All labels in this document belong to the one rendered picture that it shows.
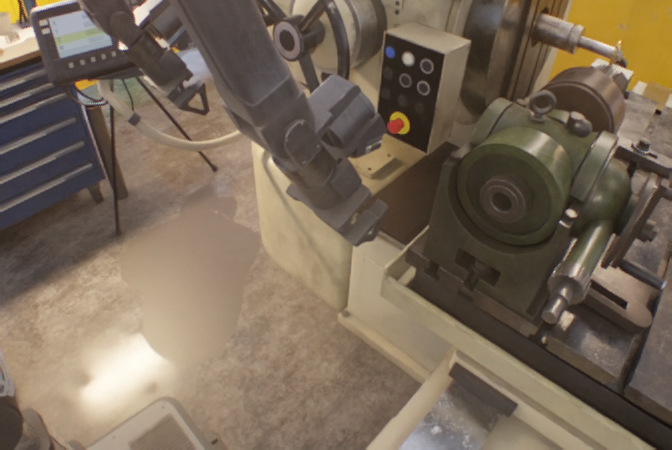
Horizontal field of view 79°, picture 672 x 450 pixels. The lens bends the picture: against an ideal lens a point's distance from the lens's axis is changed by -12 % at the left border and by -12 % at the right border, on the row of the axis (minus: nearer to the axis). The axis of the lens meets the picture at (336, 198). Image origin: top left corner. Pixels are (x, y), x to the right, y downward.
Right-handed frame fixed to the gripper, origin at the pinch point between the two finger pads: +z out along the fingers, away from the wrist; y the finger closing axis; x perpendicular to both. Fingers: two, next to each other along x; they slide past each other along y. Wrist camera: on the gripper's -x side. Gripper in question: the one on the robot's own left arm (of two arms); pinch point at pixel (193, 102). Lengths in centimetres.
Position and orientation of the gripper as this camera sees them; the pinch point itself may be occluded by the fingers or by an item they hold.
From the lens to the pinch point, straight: 97.1
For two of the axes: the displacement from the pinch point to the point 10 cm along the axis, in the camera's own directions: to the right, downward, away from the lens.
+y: -6.9, -5.0, 5.3
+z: 3.3, 4.3, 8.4
